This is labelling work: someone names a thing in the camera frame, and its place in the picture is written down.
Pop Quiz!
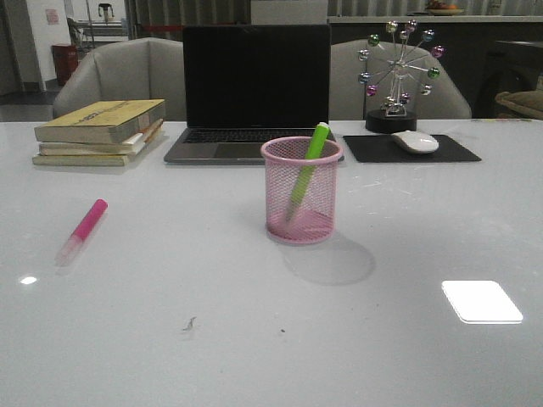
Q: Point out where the red bin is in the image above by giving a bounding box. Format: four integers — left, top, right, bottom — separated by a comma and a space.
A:
51, 44, 78, 86

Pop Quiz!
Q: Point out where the fruit bowl on counter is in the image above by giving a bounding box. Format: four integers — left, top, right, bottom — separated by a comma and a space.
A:
425, 0, 464, 16

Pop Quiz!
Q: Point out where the pink mesh pen holder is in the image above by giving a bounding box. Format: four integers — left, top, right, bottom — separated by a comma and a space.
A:
260, 136, 343, 244

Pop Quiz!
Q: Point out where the white cabinet behind laptop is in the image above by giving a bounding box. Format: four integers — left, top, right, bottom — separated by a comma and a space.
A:
249, 0, 328, 25

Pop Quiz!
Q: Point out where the ferris wheel desk ornament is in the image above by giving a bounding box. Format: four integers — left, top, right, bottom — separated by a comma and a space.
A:
357, 19, 445, 134

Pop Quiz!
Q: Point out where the pink highlighter pen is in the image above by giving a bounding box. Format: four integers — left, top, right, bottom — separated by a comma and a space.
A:
55, 198, 108, 266

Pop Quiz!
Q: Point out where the white computer mouse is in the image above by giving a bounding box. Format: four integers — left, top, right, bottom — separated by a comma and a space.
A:
391, 131, 439, 154

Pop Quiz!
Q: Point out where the grey laptop computer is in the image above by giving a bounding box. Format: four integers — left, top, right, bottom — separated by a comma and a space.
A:
164, 24, 331, 165

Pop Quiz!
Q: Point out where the green highlighter pen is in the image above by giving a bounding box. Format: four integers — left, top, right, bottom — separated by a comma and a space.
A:
286, 122, 330, 222

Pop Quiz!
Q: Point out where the bottom yellow book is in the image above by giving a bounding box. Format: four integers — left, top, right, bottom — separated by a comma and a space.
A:
32, 127, 162, 166

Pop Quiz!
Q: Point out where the black mouse pad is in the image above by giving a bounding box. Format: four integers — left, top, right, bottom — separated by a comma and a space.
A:
344, 134, 481, 164

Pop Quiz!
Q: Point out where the yellow book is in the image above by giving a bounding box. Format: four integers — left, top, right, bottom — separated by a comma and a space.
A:
32, 127, 162, 166
34, 99, 165, 144

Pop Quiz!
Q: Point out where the top yellow book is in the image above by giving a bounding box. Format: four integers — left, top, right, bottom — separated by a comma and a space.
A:
34, 99, 165, 144

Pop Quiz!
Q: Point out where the middle cream book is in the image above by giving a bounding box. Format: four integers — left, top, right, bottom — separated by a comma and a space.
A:
39, 119, 164, 156

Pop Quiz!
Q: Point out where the right grey armchair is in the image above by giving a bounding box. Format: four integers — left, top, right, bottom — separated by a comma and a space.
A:
329, 39, 472, 120

